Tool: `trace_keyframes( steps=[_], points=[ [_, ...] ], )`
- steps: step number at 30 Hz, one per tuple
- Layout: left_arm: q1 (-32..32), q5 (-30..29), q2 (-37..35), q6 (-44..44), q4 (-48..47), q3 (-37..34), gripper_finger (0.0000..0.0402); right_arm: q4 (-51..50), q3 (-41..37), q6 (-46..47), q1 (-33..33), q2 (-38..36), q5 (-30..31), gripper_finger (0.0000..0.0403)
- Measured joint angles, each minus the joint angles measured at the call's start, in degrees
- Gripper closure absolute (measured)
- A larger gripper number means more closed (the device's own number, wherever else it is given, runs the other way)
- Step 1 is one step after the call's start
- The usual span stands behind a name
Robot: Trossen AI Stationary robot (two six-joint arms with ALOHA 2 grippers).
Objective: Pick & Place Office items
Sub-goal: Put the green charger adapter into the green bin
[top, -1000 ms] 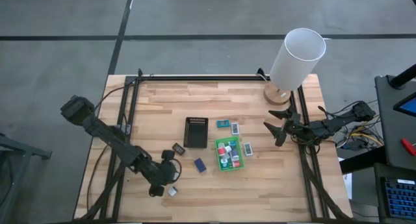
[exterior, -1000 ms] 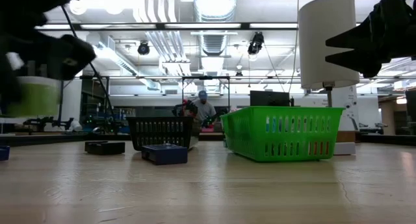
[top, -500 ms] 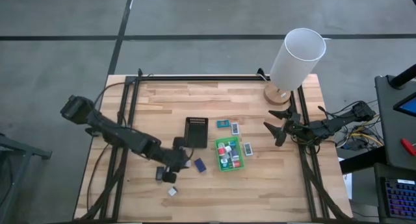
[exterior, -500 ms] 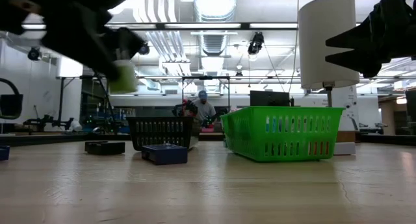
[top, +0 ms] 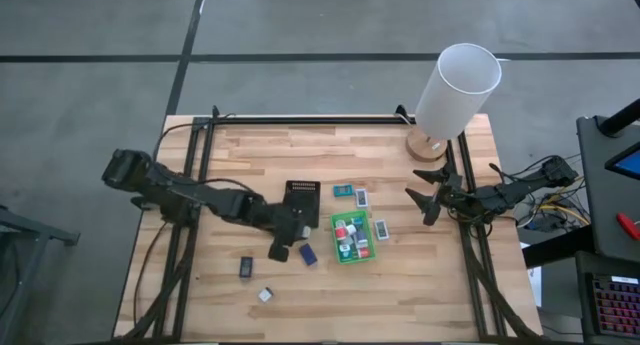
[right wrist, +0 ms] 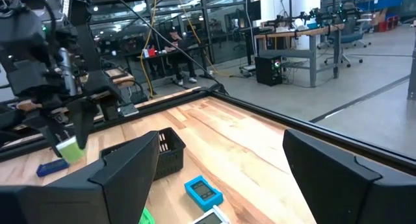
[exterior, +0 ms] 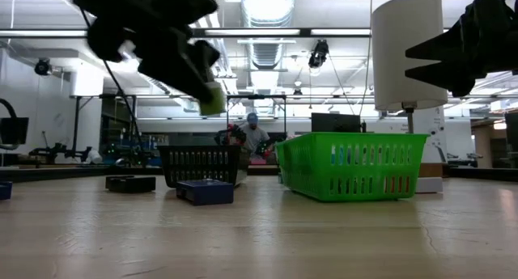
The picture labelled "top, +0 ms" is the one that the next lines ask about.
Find white paper sheet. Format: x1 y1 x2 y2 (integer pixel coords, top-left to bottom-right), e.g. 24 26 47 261
519 242 544 309

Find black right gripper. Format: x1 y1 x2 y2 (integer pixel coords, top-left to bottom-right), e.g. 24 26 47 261
404 164 466 226

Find black plastic basket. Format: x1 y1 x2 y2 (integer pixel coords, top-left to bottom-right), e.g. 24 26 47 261
282 179 322 230

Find blue screen monitor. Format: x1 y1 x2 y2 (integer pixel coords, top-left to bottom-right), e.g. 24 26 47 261
604 142 640 182

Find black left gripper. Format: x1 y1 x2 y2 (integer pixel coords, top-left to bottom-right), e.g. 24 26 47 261
264 204 311 264

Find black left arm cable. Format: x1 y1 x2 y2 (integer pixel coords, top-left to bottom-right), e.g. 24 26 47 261
132 112 261 194

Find yellow and black cable bundle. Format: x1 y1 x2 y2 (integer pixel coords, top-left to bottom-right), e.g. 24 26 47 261
514 197 594 234

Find green plastic basket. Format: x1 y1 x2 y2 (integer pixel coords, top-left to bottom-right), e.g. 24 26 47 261
330 209 377 265

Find black operator station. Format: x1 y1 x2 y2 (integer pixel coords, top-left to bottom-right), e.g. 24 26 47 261
522 97 640 345

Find backlit keyboard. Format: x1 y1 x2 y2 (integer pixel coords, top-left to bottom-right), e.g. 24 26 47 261
588 273 640 339

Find grey metal stand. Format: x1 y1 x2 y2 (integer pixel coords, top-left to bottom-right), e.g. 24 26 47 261
0 204 80 345

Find red hand tool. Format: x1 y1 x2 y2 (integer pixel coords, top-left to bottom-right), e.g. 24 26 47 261
615 212 640 242

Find navy blue digital clock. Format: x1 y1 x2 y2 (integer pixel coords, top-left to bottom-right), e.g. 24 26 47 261
298 243 319 267

